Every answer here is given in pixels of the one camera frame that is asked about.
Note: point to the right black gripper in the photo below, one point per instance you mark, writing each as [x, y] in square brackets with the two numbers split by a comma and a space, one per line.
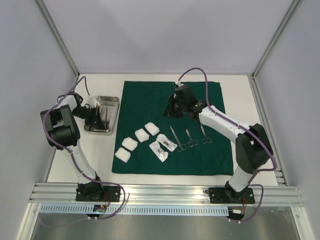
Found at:
[176, 105]

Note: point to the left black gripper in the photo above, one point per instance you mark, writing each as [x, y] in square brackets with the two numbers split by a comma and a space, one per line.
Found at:
[95, 122]

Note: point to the steel tweezers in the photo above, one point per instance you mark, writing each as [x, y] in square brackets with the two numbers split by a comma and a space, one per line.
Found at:
[109, 112]
[98, 115]
[104, 115]
[101, 116]

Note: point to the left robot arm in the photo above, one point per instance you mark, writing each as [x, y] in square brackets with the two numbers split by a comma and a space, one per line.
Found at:
[62, 132]

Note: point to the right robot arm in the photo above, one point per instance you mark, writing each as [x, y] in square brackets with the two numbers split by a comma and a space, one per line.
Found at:
[252, 146]

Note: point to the surgical scissors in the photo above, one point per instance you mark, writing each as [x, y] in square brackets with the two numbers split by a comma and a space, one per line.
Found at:
[180, 147]
[206, 139]
[191, 143]

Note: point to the surgical scissors leftmost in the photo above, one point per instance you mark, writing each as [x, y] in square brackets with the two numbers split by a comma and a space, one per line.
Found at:
[180, 147]

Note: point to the green surgical drape cloth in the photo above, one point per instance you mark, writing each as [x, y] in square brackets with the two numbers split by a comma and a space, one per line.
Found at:
[146, 101]

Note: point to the stainless steel instrument tray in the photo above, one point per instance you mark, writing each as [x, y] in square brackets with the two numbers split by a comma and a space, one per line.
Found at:
[105, 100]

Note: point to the white gauze pad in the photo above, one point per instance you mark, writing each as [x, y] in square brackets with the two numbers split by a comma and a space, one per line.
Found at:
[129, 143]
[123, 155]
[152, 128]
[141, 135]

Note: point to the clear sterile packet upper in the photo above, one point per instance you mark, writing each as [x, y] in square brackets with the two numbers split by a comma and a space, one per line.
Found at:
[171, 146]

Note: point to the clear sterile packet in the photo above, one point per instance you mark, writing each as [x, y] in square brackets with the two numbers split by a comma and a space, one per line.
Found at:
[158, 151]
[171, 146]

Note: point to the clear sterile packet lower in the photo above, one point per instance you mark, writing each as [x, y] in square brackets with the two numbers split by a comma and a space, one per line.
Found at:
[158, 151]

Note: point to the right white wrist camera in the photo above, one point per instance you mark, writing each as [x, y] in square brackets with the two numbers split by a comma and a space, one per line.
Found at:
[177, 84]

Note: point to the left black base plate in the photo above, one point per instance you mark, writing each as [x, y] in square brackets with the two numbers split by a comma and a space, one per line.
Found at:
[98, 194]

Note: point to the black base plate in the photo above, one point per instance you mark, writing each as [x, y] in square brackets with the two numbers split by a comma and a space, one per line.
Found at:
[98, 194]
[221, 195]

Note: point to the aluminium front rail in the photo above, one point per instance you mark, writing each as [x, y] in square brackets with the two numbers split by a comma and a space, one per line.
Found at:
[176, 195]

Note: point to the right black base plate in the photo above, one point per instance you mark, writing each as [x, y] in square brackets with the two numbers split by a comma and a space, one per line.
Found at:
[221, 195]

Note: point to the slotted cable duct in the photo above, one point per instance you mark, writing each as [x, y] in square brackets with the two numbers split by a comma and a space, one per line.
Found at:
[136, 209]

